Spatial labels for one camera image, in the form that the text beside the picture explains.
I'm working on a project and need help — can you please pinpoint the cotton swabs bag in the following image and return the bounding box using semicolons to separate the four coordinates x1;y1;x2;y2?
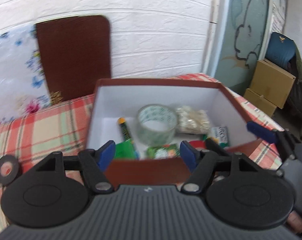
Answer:
175;106;211;134

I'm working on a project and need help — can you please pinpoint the black tape roll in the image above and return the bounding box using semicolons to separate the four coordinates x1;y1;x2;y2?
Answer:
0;155;22;186

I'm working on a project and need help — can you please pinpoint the green white small packet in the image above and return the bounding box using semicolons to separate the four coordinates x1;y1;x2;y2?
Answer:
209;126;229;148

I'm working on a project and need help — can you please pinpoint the green floral packet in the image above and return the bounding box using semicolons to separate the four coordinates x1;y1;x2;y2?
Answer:
146;144;180;159

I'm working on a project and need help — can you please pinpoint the dark hanging jacket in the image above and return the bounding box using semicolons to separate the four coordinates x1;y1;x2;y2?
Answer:
288;44;302;140

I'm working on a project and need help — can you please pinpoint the red plaid bedsheet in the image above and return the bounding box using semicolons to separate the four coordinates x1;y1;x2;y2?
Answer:
0;73;286;238

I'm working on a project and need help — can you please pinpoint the lower cardboard box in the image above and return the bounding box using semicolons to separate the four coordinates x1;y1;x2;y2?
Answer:
244;88;277;117

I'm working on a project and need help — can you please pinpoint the yellow green marker pen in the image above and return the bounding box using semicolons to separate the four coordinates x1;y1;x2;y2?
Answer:
118;117;134;145

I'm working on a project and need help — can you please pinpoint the upper cardboard box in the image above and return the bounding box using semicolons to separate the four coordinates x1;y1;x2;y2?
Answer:
250;60;296;109

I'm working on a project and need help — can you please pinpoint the red cardboard box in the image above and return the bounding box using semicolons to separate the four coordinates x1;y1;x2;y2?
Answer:
85;79;261;186

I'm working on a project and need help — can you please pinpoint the clear packing tape roll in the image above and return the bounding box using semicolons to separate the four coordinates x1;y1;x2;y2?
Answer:
137;104;178;146

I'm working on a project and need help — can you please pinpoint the cartoon painted door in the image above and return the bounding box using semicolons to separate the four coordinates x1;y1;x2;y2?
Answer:
214;0;269;95

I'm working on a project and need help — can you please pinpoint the dark brown headboard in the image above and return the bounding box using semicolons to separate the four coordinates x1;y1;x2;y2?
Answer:
36;15;111;105

